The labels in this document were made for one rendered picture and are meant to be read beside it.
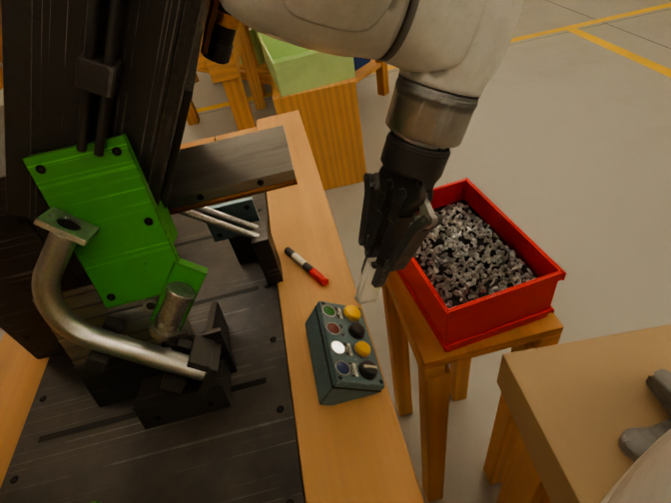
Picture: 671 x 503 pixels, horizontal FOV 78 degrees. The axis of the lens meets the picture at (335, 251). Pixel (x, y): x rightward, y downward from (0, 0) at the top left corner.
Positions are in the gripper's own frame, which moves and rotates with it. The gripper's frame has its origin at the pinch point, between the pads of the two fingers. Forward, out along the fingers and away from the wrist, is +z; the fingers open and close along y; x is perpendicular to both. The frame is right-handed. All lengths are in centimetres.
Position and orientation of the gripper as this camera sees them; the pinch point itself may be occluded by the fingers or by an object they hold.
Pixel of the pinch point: (371, 280)
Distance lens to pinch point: 57.9
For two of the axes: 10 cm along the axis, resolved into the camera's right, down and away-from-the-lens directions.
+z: -2.3, 8.3, 5.0
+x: -8.3, 1.0, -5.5
